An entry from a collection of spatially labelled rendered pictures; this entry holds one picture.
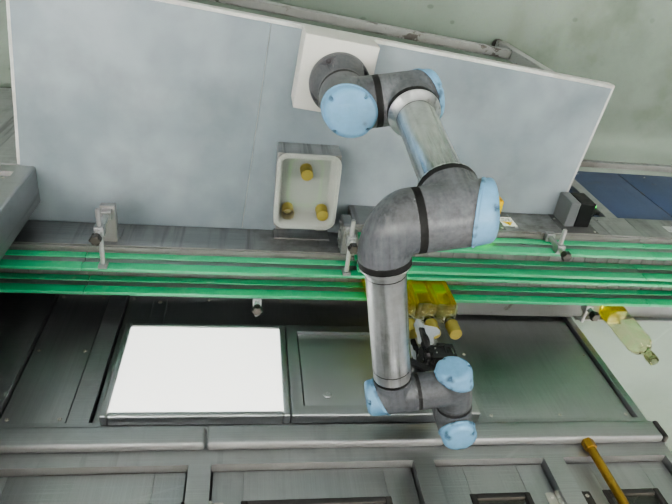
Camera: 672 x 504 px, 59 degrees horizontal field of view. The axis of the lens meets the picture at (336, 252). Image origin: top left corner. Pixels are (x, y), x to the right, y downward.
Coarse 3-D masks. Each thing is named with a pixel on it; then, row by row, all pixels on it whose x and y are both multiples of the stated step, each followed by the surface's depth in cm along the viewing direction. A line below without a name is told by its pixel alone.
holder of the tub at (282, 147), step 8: (280, 144) 162; (288, 144) 162; (296, 144) 163; (304, 144) 164; (312, 144) 164; (320, 144) 165; (280, 152) 157; (288, 152) 157; (296, 152) 158; (304, 152) 159; (312, 152) 159; (320, 152) 160; (328, 152) 161; (336, 152) 161; (280, 232) 175; (288, 232) 176; (296, 232) 176; (304, 232) 177; (312, 232) 177; (320, 232) 178; (328, 240) 175
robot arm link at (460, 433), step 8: (440, 416) 123; (464, 416) 130; (440, 424) 124; (448, 424) 122; (456, 424) 121; (464, 424) 121; (472, 424) 123; (440, 432) 124; (448, 432) 121; (456, 432) 121; (464, 432) 121; (472, 432) 121; (448, 440) 122; (456, 440) 122; (464, 440) 122; (472, 440) 123; (456, 448) 123; (464, 448) 124
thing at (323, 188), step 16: (288, 160) 164; (304, 160) 165; (320, 160) 165; (336, 160) 158; (288, 176) 167; (320, 176) 168; (336, 176) 161; (288, 192) 169; (304, 192) 170; (320, 192) 171; (336, 192) 163; (304, 208) 173; (336, 208) 166; (288, 224) 167; (304, 224) 168; (320, 224) 169
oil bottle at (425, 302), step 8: (408, 280) 168; (416, 280) 168; (416, 288) 164; (424, 288) 165; (416, 296) 161; (424, 296) 161; (432, 296) 162; (416, 304) 159; (424, 304) 158; (432, 304) 158; (416, 312) 159; (424, 312) 157; (432, 312) 157
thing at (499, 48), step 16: (224, 0) 194; (240, 0) 194; (256, 0) 195; (304, 16) 199; (320, 16) 200; (336, 16) 200; (384, 32) 205; (400, 32) 205; (416, 32) 206; (464, 48) 211; (480, 48) 212; (496, 48) 212; (512, 48) 216; (528, 64) 201
